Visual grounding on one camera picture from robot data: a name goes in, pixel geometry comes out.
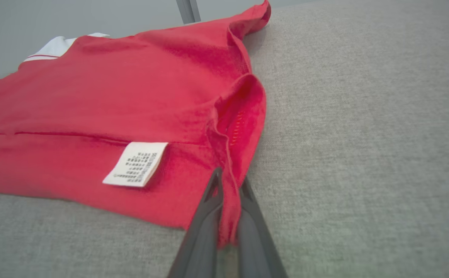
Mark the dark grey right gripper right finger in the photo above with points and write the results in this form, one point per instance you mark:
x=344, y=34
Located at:
x=257, y=247

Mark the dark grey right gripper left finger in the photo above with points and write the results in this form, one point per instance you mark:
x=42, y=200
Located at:
x=203, y=239

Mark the red jersey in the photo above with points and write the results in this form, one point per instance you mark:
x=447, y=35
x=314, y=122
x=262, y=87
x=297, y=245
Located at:
x=112, y=96

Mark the grey fabric sofa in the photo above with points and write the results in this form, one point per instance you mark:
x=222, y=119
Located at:
x=363, y=154

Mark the grey partition post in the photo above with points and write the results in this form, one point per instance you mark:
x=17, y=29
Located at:
x=188, y=11

